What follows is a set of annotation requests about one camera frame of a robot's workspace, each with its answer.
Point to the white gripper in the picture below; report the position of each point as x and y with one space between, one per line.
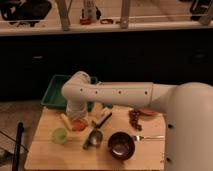
76 112

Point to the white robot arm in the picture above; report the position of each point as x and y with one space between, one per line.
188 108

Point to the green plastic cup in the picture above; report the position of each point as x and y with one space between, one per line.
59 136

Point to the yellow corn cob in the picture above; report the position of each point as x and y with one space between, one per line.
66 121

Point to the green plastic tray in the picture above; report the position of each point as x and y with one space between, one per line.
53 98

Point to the bunch of dark grapes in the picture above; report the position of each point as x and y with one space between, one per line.
134 118

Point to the dark purple bowl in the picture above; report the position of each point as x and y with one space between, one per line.
121 146

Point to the black pole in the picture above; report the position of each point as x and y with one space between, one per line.
16 156

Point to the silver fork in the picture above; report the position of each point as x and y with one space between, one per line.
140 138

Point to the orange bowl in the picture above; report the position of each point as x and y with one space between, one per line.
148 112

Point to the green handled metal scoop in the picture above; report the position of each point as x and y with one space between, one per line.
94 139

